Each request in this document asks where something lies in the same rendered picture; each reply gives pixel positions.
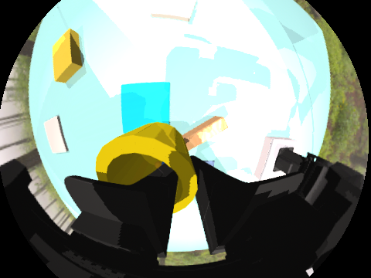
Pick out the yellow flat block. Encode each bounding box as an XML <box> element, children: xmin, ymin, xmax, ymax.
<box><xmin>53</xmin><ymin>29</ymin><xmax>83</xmax><ymax>83</ymax></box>

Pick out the tan wooden bar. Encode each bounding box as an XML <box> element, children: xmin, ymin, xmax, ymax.
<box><xmin>182</xmin><ymin>115</ymin><xmax>228</xmax><ymax>151</ymax></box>

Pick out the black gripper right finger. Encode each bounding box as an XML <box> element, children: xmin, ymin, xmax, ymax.
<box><xmin>191</xmin><ymin>155</ymin><xmax>304</xmax><ymax>254</ymax></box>

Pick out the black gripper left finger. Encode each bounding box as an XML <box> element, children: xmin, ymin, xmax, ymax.
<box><xmin>64</xmin><ymin>163</ymin><xmax>179</xmax><ymax>257</ymax></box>

